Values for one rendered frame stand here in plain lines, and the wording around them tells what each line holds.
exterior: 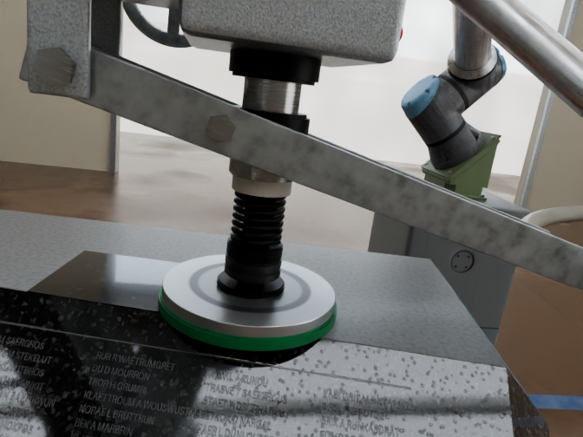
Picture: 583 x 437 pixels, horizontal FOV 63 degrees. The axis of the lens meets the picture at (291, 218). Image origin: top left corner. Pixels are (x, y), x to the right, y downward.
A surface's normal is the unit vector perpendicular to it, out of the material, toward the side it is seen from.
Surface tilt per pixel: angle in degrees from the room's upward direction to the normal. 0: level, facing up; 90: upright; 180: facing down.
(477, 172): 90
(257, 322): 0
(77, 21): 90
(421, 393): 45
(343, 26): 90
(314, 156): 90
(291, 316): 0
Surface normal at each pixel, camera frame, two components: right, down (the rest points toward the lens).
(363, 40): 0.16, 0.28
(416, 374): 0.03, -0.50
